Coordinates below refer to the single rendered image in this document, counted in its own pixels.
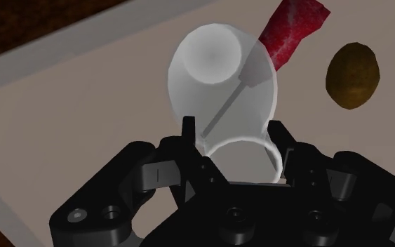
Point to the red marbled robot stand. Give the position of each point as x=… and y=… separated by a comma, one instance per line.
x=291, y=32

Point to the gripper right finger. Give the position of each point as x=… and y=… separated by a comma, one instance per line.
x=320, y=164

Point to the brown potato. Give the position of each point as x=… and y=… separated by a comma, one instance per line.
x=352, y=75

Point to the white mug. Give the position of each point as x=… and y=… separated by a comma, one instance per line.
x=217, y=92

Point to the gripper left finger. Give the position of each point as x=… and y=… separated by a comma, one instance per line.
x=169, y=160

